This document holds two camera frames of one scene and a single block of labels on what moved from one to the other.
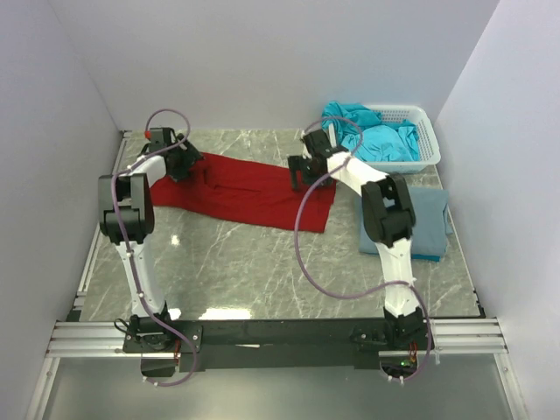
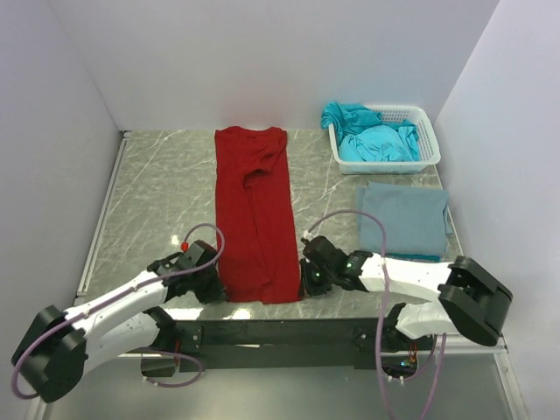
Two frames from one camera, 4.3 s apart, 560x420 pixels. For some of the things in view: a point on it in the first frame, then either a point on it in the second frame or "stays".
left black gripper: x=192 y=156 → x=216 y=292
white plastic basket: x=428 y=144 stays
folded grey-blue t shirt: x=433 y=224 stays
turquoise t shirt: x=380 y=140 stays
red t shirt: x=255 y=189 → x=256 y=227
